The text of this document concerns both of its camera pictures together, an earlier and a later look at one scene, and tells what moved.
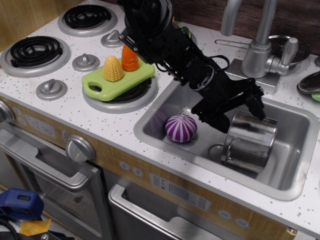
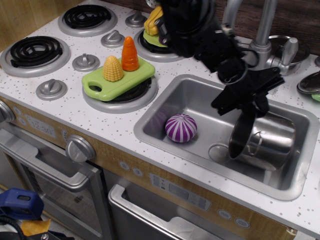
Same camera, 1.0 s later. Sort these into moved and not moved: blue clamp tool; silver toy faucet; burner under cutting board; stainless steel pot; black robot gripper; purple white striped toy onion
Moved: black robot gripper; stainless steel pot
Not moved: burner under cutting board; blue clamp tool; silver toy faucet; purple white striped toy onion
